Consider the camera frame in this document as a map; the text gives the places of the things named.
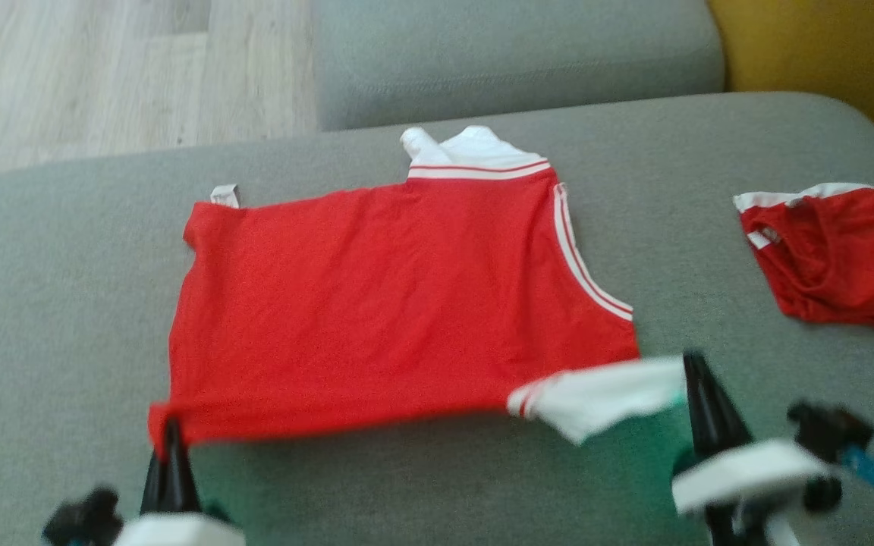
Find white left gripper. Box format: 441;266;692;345
115;419;247;546

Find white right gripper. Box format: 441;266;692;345
671;350;838;546

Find red shorts with white trim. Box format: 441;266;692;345
733;182;874;332

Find red shirt with white sleeves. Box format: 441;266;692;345
147;125;688;456

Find grey fabric sofa seat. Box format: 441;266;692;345
0;91;874;546

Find yellow cushion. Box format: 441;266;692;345
706;0;874;150

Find grey sofa side section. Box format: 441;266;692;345
312;0;726;133

